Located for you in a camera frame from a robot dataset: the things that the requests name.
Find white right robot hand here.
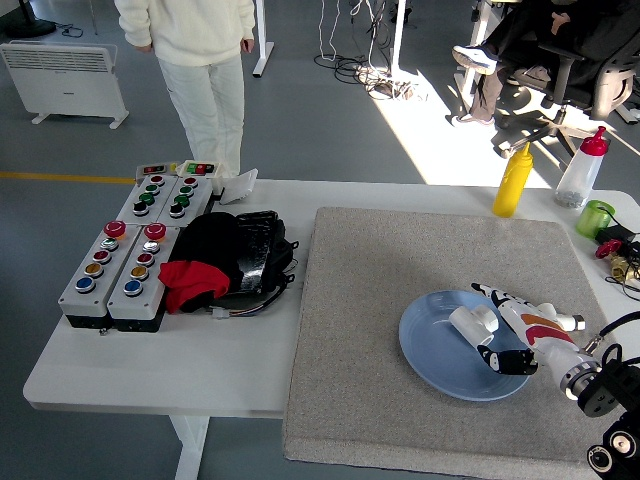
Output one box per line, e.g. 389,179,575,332
470,282,587,385

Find white tee pipe metal end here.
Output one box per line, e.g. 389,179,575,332
535,301,587,332

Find large white tee pipe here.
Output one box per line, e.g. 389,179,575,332
448,304,501,347

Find blue plate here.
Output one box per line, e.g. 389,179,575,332
398,290,534,403

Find green translucent cup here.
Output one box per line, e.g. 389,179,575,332
574,199,617,239

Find black power adapter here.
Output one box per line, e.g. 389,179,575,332
594,223,637,246

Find yellow squeeze bottle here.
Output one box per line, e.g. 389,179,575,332
492,141,535,219

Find grey-brown mat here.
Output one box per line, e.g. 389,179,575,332
282,206,640,474

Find clear squeeze bottle red cap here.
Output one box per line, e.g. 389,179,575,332
553,125,609,209

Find black office chair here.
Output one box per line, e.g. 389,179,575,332
492,29,640,160

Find seated person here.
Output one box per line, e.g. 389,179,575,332
451,0,640,127

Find black plastic tray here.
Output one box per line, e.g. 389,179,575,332
227,209,301,299

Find white desk leg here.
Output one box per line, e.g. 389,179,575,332
251,0,276,78
387,0,409,76
454,0,496,101

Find white plastic cover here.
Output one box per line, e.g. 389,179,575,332
218,168,260,206

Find black cloth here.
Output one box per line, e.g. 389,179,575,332
168,211,241,314

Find red cloth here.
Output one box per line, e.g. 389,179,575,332
157,259,231,315

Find white table leg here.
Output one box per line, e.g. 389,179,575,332
167,414,211,480

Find five-button control box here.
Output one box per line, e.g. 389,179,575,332
57,219,128,330
106,222,181,334

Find standing person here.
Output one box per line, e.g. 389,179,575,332
113,0,256,179

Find white panel heater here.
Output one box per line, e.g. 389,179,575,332
0,40,130,131

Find black fan base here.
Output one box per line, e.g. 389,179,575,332
3,0,57,39

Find thin black cable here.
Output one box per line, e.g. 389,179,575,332
604,273,640,301

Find brass valve red handle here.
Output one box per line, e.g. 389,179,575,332
594,238,640,281

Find floor cable tangle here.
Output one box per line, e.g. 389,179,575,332
313,0,431,102

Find wire harness white connector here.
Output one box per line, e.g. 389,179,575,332
209,279,296,320

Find white red-green switch box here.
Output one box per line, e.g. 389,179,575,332
175,159,229,182

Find small grey switch box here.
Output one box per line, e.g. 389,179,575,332
135,161,181,180

